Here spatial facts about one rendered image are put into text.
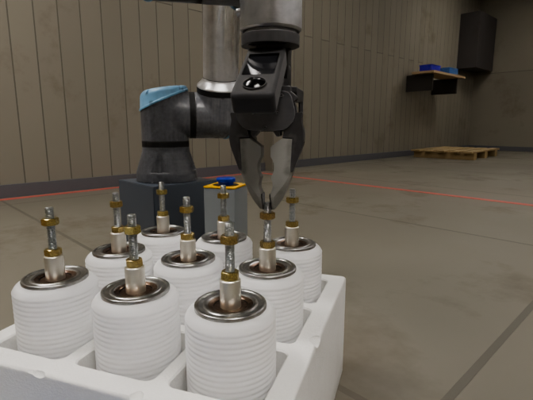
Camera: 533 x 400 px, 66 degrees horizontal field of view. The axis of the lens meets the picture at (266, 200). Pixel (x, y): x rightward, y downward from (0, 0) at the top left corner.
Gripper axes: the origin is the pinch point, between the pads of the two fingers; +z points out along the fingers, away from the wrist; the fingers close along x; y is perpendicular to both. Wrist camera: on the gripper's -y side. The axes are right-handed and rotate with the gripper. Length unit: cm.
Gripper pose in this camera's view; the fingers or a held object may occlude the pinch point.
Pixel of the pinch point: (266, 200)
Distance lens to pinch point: 51.3
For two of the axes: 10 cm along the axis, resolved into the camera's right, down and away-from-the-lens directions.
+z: 0.0, 9.8, 1.8
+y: 2.2, -1.7, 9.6
